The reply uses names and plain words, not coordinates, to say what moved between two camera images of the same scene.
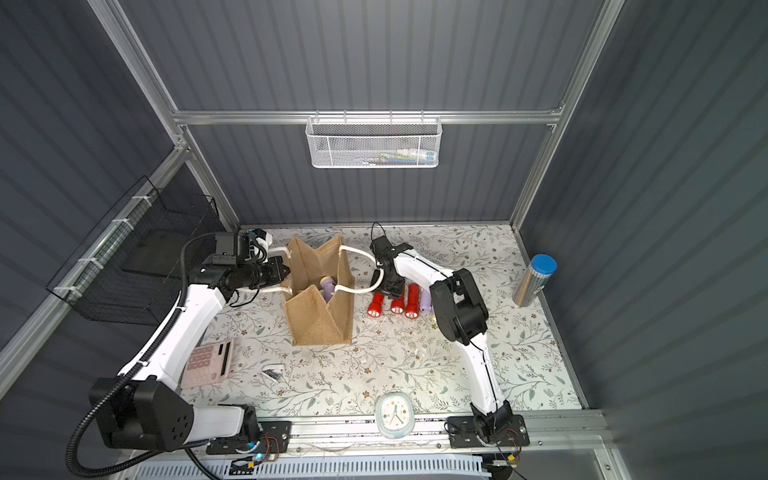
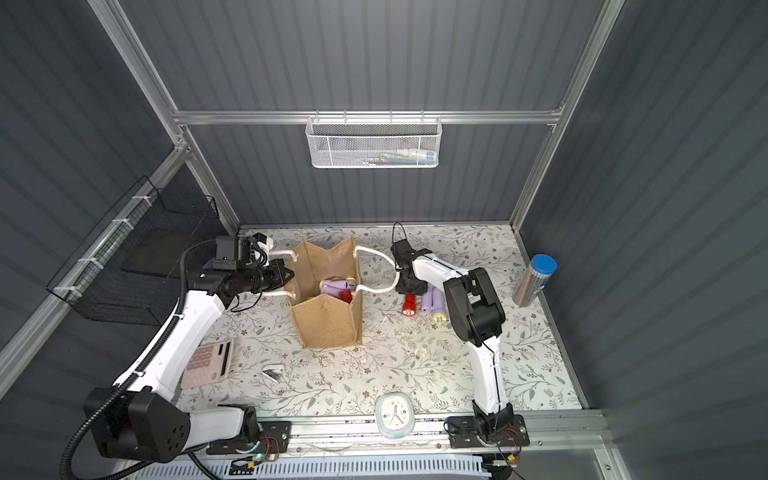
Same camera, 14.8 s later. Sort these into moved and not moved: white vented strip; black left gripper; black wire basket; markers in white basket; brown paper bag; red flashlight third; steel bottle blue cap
Moved: brown paper bag
Not moved: red flashlight third; black wire basket; black left gripper; steel bottle blue cap; white vented strip; markers in white basket
